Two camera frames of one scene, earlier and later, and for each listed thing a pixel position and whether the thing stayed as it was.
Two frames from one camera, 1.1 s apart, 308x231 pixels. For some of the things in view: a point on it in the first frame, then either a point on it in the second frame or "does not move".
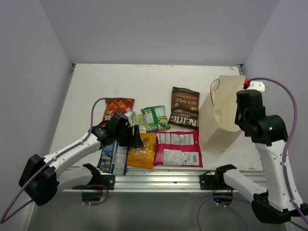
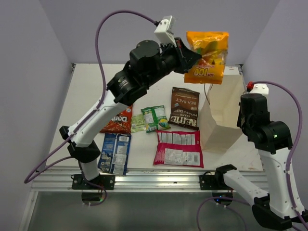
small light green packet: [140, 120] does not move
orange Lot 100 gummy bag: [143, 157] -> [212, 46]
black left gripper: [136, 136] -> [186, 57]
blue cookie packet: [113, 158] does not move
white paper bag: [217, 129] does not move
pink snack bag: [177, 148] does not move
